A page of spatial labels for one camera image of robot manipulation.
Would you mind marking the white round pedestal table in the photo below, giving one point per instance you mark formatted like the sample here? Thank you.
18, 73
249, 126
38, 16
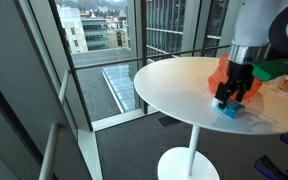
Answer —
178, 87

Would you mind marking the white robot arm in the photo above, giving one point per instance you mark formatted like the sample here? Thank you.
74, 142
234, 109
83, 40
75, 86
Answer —
260, 22

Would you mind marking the blue black robot base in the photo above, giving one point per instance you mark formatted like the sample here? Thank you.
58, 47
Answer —
272, 169

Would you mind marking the black window handrail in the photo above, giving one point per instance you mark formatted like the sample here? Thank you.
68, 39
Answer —
147, 57

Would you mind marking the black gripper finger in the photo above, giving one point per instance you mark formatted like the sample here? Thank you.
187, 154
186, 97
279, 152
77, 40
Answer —
222, 95
240, 95

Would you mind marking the blue box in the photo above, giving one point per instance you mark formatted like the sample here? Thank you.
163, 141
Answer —
233, 109

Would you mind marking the green wrist camera box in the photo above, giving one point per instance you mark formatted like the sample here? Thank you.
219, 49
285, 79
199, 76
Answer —
268, 70

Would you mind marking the white stair handrail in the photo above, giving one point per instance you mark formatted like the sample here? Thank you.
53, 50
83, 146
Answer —
48, 163

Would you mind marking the orange plastic bag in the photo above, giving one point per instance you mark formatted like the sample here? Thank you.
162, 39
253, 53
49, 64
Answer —
219, 75

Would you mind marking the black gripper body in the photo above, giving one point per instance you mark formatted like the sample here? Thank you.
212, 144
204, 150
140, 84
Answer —
240, 76

